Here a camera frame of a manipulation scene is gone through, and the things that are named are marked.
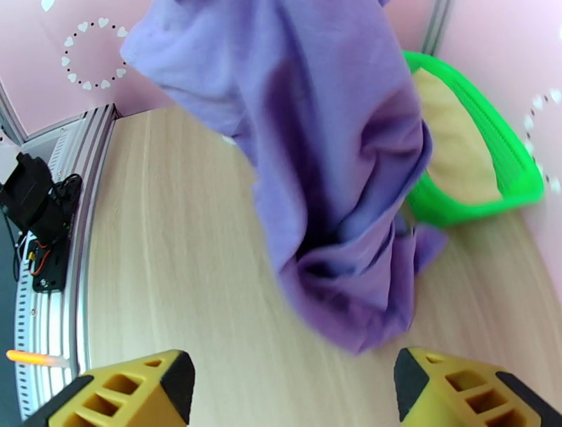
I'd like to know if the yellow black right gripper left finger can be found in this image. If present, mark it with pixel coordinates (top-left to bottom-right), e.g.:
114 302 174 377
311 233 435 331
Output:
19 348 196 427

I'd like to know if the aluminium rail platform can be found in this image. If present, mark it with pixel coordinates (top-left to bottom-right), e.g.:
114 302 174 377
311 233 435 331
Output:
13 103 120 427

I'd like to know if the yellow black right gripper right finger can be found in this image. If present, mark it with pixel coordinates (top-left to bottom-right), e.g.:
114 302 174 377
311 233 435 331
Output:
393 346 562 427

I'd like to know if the black electronic device with wires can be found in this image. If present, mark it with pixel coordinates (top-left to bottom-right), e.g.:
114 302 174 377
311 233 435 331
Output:
13 172 84 282

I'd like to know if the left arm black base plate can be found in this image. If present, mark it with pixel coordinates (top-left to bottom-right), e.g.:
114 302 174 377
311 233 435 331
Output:
30 237 72 294

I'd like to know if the green plastic basket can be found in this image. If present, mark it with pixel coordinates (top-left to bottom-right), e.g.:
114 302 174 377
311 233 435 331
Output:
401 50 545 228

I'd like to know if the purple t-shirt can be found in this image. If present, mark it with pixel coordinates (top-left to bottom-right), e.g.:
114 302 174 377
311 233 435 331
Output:
119 0 449 355

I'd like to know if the beige cloth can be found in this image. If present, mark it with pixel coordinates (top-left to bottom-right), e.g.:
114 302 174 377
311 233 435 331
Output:
412 67 504 206

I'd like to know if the orange pen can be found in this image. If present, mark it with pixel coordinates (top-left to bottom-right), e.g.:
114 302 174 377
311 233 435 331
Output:
5 349 67 369

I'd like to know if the aluminium frame post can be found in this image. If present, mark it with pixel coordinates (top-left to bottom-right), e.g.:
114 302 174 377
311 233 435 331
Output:
420 0 454 55

